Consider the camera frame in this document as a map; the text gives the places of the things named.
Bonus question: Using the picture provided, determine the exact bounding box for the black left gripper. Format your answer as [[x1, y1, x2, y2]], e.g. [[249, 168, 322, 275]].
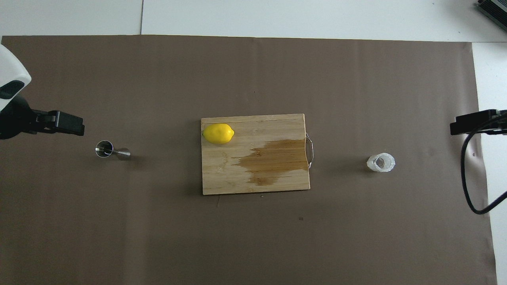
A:
[[0, 95, 85, 140]]

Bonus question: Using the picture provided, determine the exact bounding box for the steel double jigger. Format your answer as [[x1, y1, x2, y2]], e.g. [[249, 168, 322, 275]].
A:
[[95, 140, 131, 161]]

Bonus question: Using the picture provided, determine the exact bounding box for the clear plastic cup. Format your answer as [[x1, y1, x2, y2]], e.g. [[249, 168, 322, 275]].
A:
[[366, 152, 396, 173]]

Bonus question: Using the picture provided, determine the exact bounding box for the black ribbed device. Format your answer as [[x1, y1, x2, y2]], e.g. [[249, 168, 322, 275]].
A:
[[475, 0, 507, 21]]

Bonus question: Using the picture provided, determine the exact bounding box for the yellow lemon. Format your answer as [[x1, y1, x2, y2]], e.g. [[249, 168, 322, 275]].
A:
[[202, 123, 235, 145]]

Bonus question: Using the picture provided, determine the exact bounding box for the wooden cutting board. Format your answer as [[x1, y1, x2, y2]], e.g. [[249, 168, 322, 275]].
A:
[[200, 114, 315, 196]]

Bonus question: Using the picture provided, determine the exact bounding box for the brown paper table mat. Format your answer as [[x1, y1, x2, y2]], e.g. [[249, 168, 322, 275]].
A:
[[0, 35, 497, 285]]

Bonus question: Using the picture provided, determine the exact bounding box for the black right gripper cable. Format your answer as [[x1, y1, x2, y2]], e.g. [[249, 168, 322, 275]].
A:
[[460, 115, 507, 215]]

